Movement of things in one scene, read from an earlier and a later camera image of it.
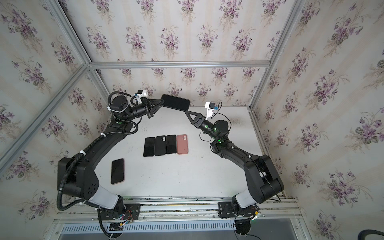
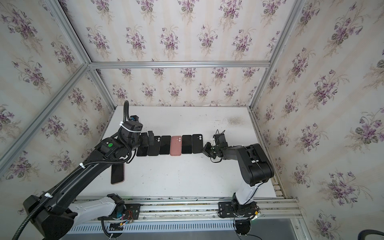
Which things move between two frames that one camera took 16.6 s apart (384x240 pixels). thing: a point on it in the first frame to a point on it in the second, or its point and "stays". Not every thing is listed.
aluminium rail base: (166, 208) stays
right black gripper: (199, 121) to (212, 150)
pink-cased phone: (171, 145) to (165, 145)
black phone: (175, 102) to (186, 144)
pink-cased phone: (117, 171) stays
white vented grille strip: (155, 227) stays
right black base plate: (225, 210) stays
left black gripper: (148, 107) to (150, 139)
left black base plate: (128, 211) stays
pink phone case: (182, 147) to (176, 148)
